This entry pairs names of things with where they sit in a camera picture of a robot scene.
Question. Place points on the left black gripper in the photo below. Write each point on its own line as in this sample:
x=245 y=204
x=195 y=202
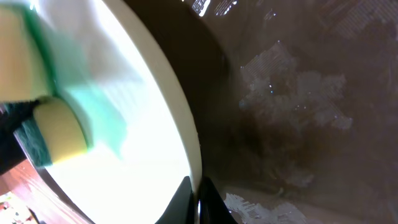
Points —
x=9 y=143

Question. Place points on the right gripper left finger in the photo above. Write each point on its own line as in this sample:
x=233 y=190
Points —
x=177 y=208

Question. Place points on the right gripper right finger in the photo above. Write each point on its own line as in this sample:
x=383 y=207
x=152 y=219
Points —
x=212 y=207

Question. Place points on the green yellow sponge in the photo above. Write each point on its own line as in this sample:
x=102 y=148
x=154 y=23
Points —
x=46 y=125

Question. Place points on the white plate back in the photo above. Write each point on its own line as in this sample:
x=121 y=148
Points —
x=143 y=147

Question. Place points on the large dark brown tray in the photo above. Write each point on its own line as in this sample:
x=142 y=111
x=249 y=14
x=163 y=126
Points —
x=295 y=103

